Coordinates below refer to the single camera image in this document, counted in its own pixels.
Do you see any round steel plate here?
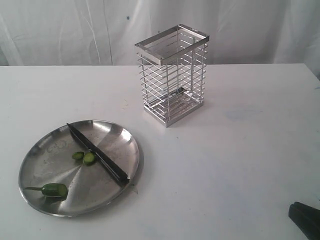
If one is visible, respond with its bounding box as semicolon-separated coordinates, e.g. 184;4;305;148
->
18;120;143;217

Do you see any wire metal utensil basket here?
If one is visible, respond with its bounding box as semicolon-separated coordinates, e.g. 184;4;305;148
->
134;24;210;127

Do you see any white backdrop curtain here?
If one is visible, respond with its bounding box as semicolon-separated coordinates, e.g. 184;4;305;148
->
0;0;320;72

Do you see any green cucumber piece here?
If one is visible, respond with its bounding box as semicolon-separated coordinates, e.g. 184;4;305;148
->
24;183;69;199

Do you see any black handled knife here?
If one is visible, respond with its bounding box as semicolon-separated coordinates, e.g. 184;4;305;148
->
66;123;130;187

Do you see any green round fruit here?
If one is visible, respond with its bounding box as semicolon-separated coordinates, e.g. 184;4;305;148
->
82;152;96;166

